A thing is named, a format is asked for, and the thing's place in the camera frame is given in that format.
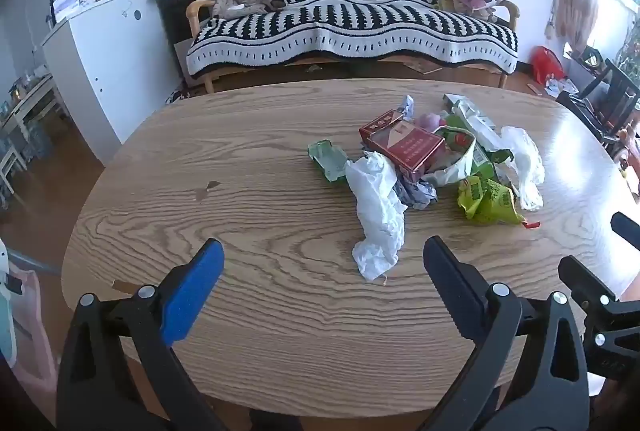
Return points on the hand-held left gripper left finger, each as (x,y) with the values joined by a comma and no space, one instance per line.
(195,296)

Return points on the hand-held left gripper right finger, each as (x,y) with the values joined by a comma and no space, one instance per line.
(450,281)

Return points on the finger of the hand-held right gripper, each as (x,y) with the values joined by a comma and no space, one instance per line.
(627,227)
(600,311)

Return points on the blue silver foil wrapper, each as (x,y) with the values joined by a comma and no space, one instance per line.
(417,196)

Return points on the green paper tissue pack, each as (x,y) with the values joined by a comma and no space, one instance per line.
(487,158)

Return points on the yellow green snack packet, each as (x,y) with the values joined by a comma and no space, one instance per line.
(487,203)

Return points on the small red scrap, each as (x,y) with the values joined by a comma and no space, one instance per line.
(531,224)

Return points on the white crumpled tissue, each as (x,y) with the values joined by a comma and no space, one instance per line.
(375,206)

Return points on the white green open packet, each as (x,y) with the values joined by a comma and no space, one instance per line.
(457,166)

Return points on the white plastic bag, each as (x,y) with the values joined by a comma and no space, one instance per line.
(522,156)

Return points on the red cardboard box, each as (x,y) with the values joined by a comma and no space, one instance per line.
(405,151)

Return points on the black chair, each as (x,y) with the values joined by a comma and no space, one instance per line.
(620,86)

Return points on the white papers on floor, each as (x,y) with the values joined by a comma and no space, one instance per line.
(560,88)

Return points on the pink purple plush toy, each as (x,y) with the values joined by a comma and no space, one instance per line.
(431,122)

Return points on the pink plastic container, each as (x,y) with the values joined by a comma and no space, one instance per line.
(35,341)

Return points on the green potted plant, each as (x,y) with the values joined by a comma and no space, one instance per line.
(631,56)

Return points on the green carton piece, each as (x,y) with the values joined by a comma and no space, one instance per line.
(327,161)

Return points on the small silver foil wrapper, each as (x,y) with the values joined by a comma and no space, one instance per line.
(408,107)

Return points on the red bag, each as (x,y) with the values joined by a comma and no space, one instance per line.
(546,63)

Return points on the patterned floor cloth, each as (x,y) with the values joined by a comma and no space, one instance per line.
(177,96)

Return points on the white cabinet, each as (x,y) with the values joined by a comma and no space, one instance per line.
(115,76)

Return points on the brown cardboard sheet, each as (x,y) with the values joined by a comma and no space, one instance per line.
(185,61)

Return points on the white side table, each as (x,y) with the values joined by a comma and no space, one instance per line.
(30,103)

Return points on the sofa with striped blanket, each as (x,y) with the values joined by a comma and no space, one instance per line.
(350,26)

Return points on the black speaker box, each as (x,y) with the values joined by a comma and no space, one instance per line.
(180,21)

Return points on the wooden sofa frame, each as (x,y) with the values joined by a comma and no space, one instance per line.
(196,11)

